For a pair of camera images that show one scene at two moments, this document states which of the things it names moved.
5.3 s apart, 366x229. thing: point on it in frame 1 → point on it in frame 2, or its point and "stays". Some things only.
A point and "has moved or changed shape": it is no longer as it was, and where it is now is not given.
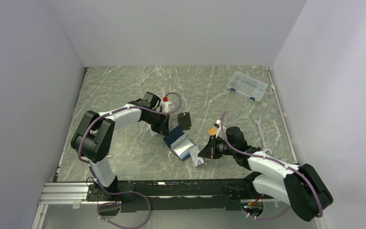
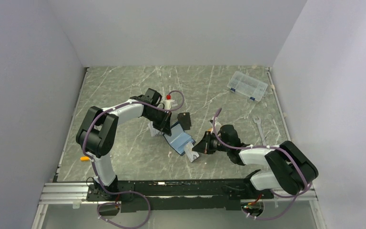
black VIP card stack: (184, 120) stays
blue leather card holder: (178, 142) has moved or changed shape
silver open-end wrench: (266, 149) stays
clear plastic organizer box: (249, 87) stays
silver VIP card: (194, 151) has moved or changed shape
